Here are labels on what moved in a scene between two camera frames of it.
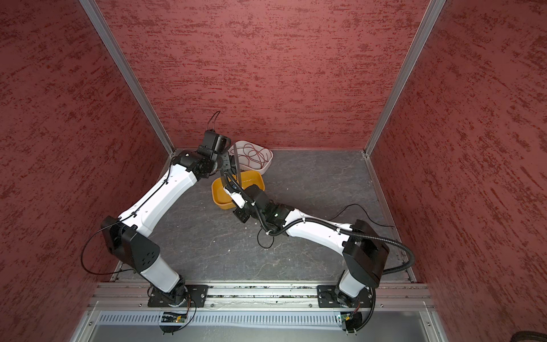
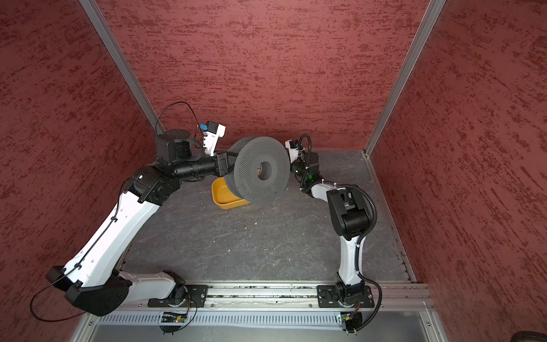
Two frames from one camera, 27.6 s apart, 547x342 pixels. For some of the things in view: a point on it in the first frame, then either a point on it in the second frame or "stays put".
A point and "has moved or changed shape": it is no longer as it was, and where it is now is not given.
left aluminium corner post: (102, 26) stays put
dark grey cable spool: (236, 164) has moved or changed shape
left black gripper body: (223, 161) stays put
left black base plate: (196, 296) stays put
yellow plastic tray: (248, 177) stays put
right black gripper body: (246, 213) -> (298, 167)
